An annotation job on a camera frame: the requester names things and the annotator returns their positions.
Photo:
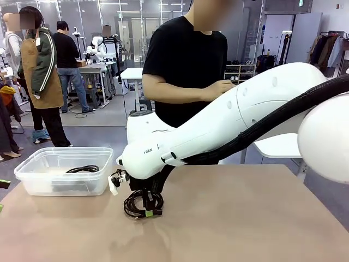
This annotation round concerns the person in black t-shirt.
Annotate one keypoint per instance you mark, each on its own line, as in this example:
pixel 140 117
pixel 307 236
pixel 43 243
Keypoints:
pixel 185 68

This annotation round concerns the man in black shirt jeans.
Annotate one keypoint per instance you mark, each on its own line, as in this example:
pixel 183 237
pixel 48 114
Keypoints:
pixel 66 54

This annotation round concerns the person's right hand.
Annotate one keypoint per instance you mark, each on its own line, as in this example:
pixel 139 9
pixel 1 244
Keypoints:
pixel 222 86

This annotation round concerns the person's right forearm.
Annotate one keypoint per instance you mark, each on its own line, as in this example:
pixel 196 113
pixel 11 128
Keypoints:
pixel 177 91

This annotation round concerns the wooden shoe rack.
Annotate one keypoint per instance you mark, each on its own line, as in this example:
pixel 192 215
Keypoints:
pixel 246 73

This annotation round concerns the large white table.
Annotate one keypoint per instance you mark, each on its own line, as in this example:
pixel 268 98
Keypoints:
pixel 280 147

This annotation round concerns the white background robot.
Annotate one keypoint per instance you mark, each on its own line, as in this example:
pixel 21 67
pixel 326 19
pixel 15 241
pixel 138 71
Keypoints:
pixel 95 45

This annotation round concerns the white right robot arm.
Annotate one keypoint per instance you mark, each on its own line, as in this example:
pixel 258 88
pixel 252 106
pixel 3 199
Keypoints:
pixel 218 122

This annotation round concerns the clear plastic storage box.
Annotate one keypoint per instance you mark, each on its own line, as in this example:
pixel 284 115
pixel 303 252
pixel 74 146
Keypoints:
pixel 65 180

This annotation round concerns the woman in brown apron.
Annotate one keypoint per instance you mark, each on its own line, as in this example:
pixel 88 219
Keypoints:
pixel 41 68

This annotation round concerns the black bags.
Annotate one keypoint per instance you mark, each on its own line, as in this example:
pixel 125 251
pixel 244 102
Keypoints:
pixel 267 61

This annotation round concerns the black tripod pole white top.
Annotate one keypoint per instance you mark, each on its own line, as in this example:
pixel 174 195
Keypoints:
pixel 285 52

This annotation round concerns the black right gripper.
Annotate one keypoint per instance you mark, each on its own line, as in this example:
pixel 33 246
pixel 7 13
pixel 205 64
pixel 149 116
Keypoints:
pixel 139 184

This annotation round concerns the thin black tripod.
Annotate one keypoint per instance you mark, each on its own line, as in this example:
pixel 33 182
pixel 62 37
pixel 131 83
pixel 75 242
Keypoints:
pixel 117 60

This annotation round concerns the clothes rack with coats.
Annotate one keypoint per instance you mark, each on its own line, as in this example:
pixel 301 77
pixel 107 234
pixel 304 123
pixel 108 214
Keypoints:
pixel 324 52

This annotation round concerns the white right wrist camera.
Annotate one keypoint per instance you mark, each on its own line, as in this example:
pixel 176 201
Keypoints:
pixel 113 188

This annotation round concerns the small white desk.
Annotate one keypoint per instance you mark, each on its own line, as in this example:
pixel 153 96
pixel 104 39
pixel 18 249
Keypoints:
pixel 131 73

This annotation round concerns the grey work desk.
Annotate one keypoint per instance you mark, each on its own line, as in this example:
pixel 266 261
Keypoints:
pixel 95 69

